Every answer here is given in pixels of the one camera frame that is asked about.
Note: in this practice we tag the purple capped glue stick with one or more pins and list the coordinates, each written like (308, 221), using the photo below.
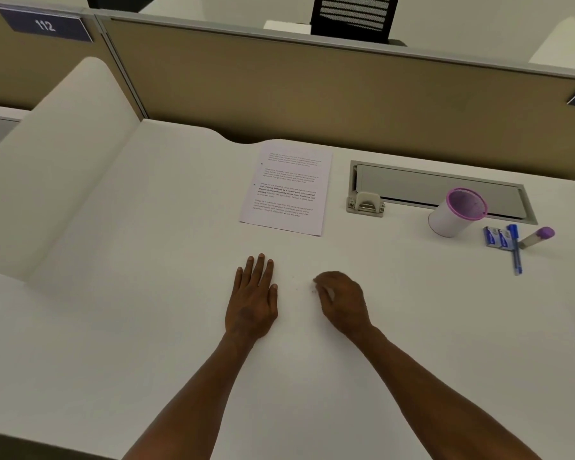
(536, 238)

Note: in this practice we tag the person's right forearm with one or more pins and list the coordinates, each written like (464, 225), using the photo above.
(441, 397)

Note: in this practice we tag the printed white paper sheets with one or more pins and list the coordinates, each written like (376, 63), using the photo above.
(287, 191)

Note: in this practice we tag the person's right hand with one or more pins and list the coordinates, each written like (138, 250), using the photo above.
(347, 304)

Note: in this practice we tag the wide beige partition panel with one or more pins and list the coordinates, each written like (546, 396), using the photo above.
(316, 86)

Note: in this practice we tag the blue pen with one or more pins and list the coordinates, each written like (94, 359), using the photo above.
(514, 251)

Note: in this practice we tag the beige hole punch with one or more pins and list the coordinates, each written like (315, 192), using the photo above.
(366, 205)

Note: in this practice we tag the white cup with purple rim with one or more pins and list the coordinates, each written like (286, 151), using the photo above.
(443, 225)

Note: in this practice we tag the person's left forearm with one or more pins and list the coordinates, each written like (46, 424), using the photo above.
(191, 402)

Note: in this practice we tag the black striped mesh office chair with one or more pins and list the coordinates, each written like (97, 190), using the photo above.
(354, 14)

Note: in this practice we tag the blue white staple box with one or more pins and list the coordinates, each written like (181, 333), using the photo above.
(503, 238)
(491, 237)

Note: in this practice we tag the person's left hand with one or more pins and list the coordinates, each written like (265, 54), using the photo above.
(251, 306)

